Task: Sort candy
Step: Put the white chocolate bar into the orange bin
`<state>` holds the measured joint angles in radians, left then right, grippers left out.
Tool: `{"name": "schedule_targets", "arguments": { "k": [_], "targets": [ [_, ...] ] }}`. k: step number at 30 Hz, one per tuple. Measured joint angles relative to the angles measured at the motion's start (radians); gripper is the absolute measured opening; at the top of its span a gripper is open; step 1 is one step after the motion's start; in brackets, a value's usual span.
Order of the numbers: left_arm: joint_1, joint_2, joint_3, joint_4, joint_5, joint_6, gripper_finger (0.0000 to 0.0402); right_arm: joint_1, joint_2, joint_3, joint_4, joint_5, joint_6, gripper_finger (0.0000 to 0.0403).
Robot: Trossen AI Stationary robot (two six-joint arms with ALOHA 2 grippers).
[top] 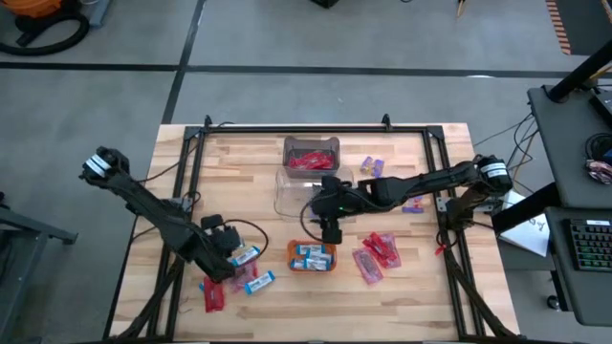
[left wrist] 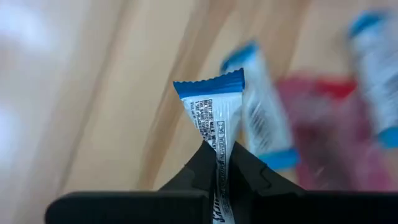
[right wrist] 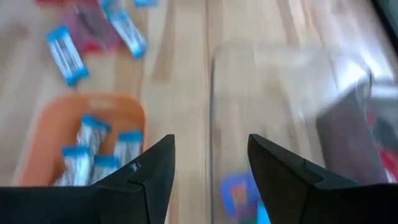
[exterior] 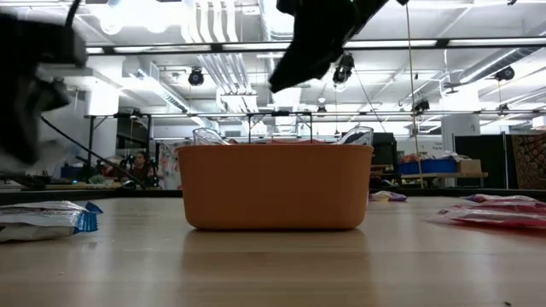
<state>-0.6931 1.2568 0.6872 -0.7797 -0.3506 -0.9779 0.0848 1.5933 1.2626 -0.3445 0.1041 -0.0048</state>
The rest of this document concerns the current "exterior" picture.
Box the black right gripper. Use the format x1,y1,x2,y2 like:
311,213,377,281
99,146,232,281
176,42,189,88
268,0,389,94

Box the pink candy pack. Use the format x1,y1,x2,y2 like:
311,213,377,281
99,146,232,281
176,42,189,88
464,194,542,206
426,209,546,229

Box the red candy pack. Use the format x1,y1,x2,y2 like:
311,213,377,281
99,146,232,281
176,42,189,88
443,202,546,214

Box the white ceiling pipes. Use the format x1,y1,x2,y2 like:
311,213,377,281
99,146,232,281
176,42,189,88
181,0,259,97

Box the black overhead crossbar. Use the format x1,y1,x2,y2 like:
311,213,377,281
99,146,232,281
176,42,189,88
84,38,546,55

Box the black cabinet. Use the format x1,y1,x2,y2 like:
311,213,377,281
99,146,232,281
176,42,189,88
365,132,398,168

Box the person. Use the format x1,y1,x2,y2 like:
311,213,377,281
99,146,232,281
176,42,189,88
106,149,155,188

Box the clear packets inside bin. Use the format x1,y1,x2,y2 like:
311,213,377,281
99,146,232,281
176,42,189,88
192,125,375,147

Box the orange plastic bin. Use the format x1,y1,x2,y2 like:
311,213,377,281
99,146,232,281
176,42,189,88
176,143,375,232

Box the blue storage bin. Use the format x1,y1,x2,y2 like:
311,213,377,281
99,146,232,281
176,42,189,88
398,158,458,176

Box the floral cloth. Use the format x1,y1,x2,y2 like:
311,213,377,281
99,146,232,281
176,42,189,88
156,142,183,191

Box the white pillar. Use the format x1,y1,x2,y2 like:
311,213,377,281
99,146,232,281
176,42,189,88
441,113,482,151

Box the cardboard box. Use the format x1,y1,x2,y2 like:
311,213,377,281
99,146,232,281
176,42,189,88
456,158,483,175

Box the black partition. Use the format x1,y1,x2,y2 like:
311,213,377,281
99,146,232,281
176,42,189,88
454,134,508,189

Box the patterned rug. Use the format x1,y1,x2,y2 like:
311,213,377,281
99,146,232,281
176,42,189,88
510,133,546,191

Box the silver ventilation duct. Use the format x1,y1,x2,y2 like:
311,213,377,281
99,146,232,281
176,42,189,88
258,0,320,134

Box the black background frame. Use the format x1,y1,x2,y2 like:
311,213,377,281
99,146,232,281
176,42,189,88
84,108,546,171

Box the black aluminium table frame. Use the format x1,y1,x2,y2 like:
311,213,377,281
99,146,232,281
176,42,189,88
0,114,546,205

